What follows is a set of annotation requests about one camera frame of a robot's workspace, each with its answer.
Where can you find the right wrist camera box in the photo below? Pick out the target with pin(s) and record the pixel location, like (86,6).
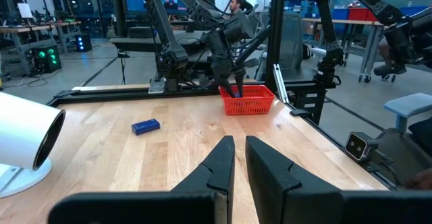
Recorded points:
(238,25)

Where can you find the black background robot arm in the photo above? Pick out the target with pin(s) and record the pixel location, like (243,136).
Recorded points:
(325,31)

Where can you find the computer tower green lights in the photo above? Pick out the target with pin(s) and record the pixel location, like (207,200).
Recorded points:
(47,58)

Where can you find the person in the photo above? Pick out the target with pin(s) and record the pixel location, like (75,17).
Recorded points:
(236,4)
(388,69)

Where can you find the blue rectangular box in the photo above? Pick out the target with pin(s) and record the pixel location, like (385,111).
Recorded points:
(237,94)

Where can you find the narrow dark blue box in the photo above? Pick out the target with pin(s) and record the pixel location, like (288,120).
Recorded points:
(146,127)

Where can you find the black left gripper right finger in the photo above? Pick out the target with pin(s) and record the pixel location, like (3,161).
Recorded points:
(276,190)

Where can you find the blue-grey padded stool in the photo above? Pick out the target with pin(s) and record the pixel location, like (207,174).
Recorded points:
(408,104)

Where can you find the grey mesh office chair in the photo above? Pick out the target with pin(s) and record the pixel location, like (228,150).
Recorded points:
(292,38)

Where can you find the computer tower blue lights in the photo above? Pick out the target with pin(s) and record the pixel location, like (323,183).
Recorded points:
(82,42)

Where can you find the white cylindrical lamp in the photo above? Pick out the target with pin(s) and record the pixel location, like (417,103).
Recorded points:
(20,133)

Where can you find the black aluminium table frame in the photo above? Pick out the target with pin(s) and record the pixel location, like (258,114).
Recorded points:
(275,31)

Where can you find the wooden background table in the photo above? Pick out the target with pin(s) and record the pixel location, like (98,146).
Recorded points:
(337,21)
(33,26)

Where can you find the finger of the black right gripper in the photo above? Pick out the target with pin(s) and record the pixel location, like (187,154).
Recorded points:
(226,85)
(240,79)

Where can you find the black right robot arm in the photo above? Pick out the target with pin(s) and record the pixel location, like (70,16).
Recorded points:
(168,48)

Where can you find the black side desk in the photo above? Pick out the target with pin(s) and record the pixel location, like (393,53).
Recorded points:
(141,40)

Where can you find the grey table-level camera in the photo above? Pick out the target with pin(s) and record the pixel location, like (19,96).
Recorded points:
(357,146)

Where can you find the red storage bin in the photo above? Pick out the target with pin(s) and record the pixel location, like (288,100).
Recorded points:
(361,14)

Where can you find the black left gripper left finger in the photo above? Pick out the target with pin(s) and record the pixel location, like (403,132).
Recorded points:
(209,183)

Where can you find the red plastic mesh basket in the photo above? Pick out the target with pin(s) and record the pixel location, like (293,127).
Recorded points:
(249,104)

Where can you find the silver aluminium bar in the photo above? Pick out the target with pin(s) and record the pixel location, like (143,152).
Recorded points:
(280,82)

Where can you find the person's hand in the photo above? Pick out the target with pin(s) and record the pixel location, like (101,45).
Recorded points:
(418,180)

